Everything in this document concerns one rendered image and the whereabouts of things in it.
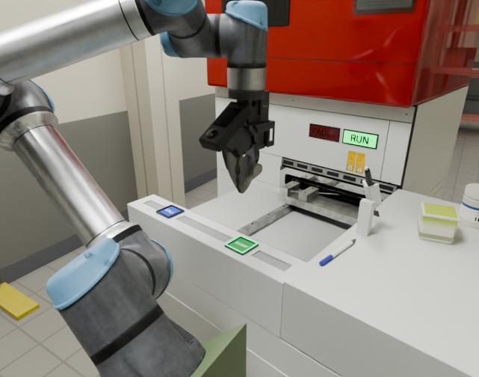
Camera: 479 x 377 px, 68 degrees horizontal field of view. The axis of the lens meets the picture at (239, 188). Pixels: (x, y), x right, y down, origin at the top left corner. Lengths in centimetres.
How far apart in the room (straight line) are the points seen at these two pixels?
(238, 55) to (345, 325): 51
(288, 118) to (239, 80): 70
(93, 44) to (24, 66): 11
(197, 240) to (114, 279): 36
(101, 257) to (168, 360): 17
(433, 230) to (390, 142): 37
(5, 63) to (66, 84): 196
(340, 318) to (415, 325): 12
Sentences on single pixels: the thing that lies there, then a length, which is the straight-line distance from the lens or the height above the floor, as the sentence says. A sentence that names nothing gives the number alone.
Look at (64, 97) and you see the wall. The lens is 261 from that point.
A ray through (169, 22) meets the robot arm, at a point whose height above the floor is 142.
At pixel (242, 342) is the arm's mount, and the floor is 98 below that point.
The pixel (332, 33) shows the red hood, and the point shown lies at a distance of 120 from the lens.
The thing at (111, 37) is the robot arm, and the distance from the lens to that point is 61.
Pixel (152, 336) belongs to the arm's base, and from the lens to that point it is 54.
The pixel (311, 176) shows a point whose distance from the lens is 134.
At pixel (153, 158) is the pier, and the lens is 282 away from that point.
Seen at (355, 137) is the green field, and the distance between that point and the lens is 124.
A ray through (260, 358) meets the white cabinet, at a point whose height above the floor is 73.
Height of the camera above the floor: 140
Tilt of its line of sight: 23 degrees down
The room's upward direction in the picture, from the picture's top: straight up
